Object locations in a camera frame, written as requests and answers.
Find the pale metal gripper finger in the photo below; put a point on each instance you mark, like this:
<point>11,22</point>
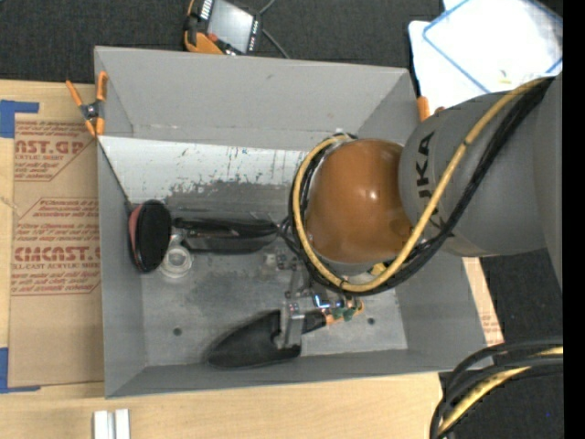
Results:
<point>294,310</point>
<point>290,342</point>

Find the black and red oval disc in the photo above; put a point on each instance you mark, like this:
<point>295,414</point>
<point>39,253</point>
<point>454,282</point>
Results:
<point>151,238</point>

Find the brown cardboard board red print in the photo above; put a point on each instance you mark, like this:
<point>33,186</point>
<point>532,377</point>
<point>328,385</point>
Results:
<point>55,327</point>

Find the grey metal bin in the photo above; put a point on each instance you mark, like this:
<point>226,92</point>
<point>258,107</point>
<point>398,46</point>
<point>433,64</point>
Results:
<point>237,103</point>

